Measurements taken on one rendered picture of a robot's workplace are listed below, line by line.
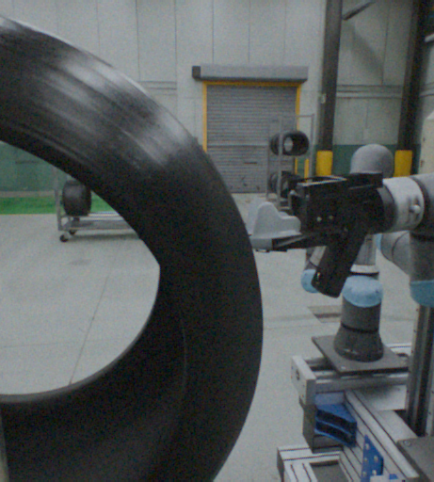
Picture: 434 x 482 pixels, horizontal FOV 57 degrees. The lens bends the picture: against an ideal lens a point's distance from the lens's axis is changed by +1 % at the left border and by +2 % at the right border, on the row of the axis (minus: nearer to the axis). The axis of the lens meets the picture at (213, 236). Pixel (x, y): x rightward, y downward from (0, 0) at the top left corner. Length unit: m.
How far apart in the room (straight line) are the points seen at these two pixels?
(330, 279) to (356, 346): 0.79
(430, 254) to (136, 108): 0.46
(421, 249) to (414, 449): 0.56
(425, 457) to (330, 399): 0.40
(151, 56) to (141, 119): 11.43
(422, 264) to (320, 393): 0.80
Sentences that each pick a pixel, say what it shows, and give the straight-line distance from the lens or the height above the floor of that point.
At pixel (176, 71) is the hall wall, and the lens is 11.65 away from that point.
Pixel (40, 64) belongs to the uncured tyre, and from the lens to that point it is 0.32.
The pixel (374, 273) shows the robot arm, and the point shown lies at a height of 0.95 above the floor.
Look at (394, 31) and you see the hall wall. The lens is 13.79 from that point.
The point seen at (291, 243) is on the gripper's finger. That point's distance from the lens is 0.50.
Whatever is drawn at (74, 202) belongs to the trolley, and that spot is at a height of 0.58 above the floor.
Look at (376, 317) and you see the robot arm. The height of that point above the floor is 0.85.
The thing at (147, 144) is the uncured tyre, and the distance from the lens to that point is 0.31.
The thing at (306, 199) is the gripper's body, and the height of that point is 1.30.
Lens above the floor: 1.36
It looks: 13 degrees down
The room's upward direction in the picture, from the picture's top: straight up
